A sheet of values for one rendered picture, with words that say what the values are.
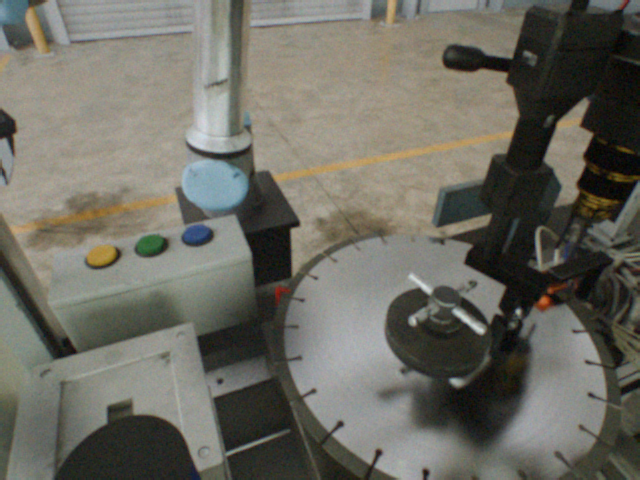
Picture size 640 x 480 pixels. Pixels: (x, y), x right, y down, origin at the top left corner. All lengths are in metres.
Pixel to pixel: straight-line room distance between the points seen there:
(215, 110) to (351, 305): 0.40
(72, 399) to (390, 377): 0.33
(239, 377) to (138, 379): 0.19
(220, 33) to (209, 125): 0.15
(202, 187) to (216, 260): 0.18
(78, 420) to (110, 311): 0.20
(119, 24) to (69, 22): 0.55
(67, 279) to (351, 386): 0.43
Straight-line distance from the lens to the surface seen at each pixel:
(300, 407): 0.41
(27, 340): 0.59
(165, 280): 0.63
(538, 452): 0.44
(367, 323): 0.47
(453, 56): 0.38
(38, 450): 0.51
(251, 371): 0.66
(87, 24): 6.23
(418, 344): 0.45
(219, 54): 0.68
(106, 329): 0.69
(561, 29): 0.36
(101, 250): 0.69
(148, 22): 6.21
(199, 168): 0.73
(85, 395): 0.53
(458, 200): 0.63
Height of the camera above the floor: 1.31
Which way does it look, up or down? 39 degrees down
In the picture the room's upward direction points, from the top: 1 degrees clockwise
